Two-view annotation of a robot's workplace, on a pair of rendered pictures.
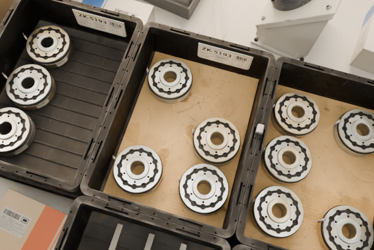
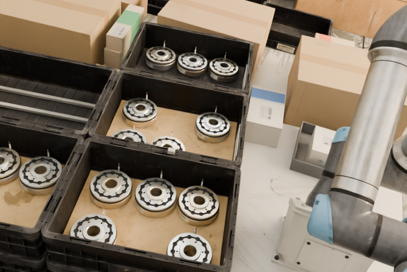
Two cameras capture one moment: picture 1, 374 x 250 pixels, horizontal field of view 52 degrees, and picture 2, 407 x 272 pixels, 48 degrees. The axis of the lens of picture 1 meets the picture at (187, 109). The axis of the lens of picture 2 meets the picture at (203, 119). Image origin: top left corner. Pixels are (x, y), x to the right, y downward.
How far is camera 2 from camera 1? 0.96 m
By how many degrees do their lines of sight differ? 48
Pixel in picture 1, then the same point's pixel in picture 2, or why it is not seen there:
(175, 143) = (162, 134)
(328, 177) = (143, 232)
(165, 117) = (183, 128)
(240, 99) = not seen: hidden behind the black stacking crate
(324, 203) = (119, 228)
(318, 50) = not seen: outside the picture
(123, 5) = (275, 112)
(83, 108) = not seen: hidden behind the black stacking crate
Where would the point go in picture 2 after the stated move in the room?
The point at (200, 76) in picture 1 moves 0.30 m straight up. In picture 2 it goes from (222, 147) to (241, 63)
